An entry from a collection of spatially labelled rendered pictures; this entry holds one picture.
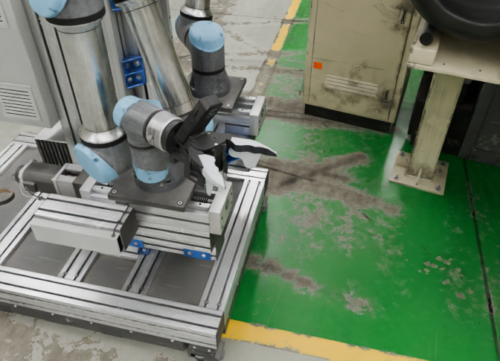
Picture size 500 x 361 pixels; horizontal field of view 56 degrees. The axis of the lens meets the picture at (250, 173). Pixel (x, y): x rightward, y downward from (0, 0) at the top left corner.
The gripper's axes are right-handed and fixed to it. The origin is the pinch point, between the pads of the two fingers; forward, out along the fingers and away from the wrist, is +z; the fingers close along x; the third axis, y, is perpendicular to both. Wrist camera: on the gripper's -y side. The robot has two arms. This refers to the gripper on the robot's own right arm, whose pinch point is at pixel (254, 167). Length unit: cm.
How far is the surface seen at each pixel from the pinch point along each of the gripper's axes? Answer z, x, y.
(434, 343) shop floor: 36, -77, 97
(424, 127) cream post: -11, -153, 54
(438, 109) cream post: -7, -152, 43
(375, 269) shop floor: 3, -94, 95
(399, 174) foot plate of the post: -16, -155, 85
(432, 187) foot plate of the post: 1, -156, 85
